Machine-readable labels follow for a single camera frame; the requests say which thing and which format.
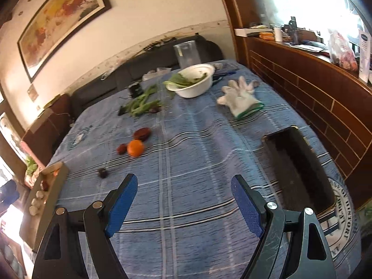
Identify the white bowl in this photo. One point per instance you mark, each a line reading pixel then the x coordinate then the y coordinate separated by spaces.
pixel 199 88

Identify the dark jujube near leaves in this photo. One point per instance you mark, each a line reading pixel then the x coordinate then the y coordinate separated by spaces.
pixel 154 109

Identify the beige lotus root piece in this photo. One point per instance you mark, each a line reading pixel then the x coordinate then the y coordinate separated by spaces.
pixel 36 203

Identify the small orange tangerine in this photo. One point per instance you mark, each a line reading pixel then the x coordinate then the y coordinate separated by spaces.
pixel 135 148

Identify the white work glove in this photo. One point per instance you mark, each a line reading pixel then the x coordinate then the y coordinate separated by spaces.
pixel 240 99

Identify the brown wooden cabinet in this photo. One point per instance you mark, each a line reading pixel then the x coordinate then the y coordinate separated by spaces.
pixel 45 134

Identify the dark plum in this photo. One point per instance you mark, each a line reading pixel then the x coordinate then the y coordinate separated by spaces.
pixel 102 173

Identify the small black device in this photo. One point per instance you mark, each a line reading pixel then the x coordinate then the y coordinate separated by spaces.
pixel 135 90

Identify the clear plastic container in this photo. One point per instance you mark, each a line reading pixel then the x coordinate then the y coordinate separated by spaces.
pixel 187 54

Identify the large red jujube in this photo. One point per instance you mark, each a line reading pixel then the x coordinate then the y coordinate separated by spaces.
pixel 44 185

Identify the green leafy vegetable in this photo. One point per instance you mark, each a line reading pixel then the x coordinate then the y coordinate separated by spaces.
pixel 141 105

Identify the blue plaid tablecloth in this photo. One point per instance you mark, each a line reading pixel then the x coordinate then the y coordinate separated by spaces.
pixel 184 222

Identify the black tray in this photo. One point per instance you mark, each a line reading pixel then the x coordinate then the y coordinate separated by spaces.
pixel 301 176

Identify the leaves in bowl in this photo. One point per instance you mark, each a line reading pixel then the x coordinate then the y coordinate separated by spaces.
pixel 179 81

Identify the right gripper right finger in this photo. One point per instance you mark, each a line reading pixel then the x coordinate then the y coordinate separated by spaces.
pixel 308 253

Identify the cardboard box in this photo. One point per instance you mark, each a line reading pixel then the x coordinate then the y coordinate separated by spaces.
pixel 33 228

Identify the black sofa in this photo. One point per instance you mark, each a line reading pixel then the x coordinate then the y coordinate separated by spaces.
pixel 133 70

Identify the framed painting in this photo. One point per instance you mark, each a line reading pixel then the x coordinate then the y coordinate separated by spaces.
pixel 51 26

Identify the beige lotus root chunk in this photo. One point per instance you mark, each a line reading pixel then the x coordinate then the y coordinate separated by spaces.
pixel 39 194

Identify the beige lotus root back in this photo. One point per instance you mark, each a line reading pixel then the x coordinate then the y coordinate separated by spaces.
pixel 33 210

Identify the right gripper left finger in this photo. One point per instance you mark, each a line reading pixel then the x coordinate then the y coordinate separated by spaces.
pixel 60 255

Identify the wooden window counter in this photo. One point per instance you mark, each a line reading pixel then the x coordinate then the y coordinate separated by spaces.
pixel 331 100

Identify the small dark red jujube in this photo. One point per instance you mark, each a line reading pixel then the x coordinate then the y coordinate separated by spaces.
pixel 121 149

